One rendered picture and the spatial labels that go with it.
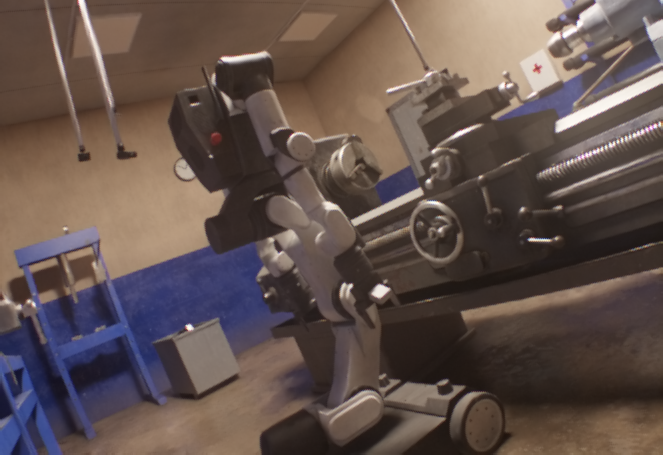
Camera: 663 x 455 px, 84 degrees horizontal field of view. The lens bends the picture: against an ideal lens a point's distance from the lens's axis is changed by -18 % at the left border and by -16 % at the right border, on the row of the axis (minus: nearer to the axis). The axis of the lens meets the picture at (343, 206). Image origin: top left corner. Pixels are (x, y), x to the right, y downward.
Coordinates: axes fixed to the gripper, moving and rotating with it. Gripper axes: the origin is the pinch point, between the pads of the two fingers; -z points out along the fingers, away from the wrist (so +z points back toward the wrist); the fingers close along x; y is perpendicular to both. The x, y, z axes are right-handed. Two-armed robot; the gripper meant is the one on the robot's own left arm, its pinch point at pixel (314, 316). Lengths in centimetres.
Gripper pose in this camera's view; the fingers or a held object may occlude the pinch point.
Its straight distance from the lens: 162.7
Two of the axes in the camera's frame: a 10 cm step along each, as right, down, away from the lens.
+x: 7.0, -4.7, 5.4
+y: -4.7, 2.6, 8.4
